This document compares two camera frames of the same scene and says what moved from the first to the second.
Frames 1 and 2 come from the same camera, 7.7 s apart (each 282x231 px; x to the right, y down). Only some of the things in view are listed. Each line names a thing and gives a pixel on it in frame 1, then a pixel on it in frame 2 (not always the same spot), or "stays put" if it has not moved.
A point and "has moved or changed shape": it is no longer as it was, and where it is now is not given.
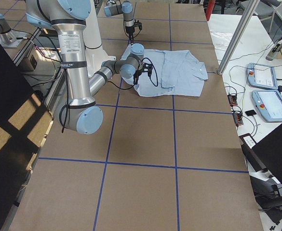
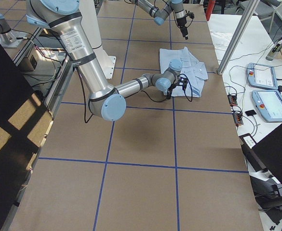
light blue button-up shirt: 174,73 has moved or changed shape
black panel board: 18,119 stays put
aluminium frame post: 246,19 stays put
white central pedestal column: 95,54 stays put
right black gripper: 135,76 -> 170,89
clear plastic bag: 220,39 stays put
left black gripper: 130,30 -> 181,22
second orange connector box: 238,118 stays put
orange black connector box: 232,100 stays put
